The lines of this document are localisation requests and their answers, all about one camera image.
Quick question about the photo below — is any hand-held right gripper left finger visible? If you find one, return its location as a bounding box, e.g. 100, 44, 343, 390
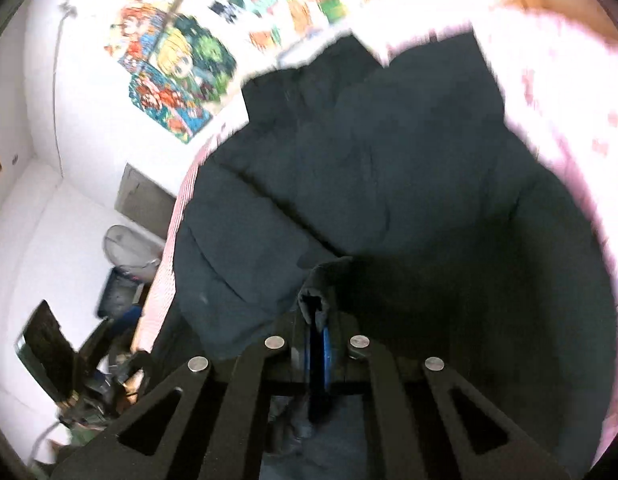
51, 310, 320, 480

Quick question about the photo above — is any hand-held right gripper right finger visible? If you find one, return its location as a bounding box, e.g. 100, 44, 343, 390
321, 310, 572, 480

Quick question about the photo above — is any black jacket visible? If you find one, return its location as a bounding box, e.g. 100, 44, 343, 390
151, 30, 618, 480

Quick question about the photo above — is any black mesh basket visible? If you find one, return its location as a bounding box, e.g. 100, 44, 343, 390
96, 267, 146, 320

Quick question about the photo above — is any grey fan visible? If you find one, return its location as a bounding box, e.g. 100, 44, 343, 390
103, 225, 164, 282

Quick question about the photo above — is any grey board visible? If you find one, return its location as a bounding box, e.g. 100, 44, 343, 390
114, 162, 178, 239

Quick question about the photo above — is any orange-haired character blue drawing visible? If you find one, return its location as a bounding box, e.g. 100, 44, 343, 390
128, 62, 216, 146

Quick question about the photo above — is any blonde character drawing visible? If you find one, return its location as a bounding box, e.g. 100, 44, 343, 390
156, 14, 238, 105

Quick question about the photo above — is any orange-haired girl drawing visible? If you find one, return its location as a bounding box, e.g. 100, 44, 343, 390
105, 5, 170, 75

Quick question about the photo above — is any fruit and cup drawing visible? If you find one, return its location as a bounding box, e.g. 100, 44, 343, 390
209, 0, 286, 53

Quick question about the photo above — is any pink apple-print blanket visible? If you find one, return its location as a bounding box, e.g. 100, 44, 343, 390
279, 0, 618, 476

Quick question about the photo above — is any white wall cable conduit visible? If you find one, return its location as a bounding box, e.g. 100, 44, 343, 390
51, 0, 87, 178

